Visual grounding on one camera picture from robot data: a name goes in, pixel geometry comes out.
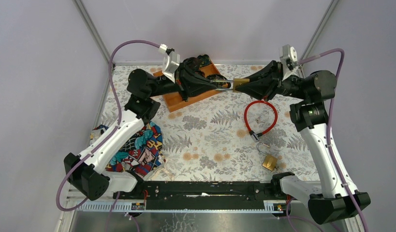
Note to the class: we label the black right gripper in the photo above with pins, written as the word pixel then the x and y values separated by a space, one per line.
pixel 258 86

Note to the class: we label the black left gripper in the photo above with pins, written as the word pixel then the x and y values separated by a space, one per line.
pixel 182 81

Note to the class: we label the brass padlock with long shackle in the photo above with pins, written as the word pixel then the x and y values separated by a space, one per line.
pixel 234 84

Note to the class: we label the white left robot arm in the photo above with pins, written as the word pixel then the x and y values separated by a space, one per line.
pixel 87 170

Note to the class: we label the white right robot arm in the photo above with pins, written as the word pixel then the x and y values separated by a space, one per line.
pixel 338 198

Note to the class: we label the orange compartment tray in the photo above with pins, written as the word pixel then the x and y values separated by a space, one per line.
pixel 174 101

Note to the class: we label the dark green rolled sock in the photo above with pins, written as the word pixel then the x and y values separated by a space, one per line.
pixel 204 60

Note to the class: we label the dark rolled sock right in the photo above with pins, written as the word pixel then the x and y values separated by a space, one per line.
pixel 215 79

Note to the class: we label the colourful comic print cloth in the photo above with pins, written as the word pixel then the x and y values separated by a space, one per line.
pixel 141 154

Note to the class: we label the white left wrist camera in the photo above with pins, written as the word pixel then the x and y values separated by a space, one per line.
pixel 170 62

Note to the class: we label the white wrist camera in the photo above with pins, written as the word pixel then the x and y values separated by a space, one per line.
pixel 170 62
pixel 289 60

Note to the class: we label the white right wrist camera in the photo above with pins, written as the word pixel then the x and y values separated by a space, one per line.
pixel 289 60

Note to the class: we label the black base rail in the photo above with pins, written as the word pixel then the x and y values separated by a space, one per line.
pixel 206 196

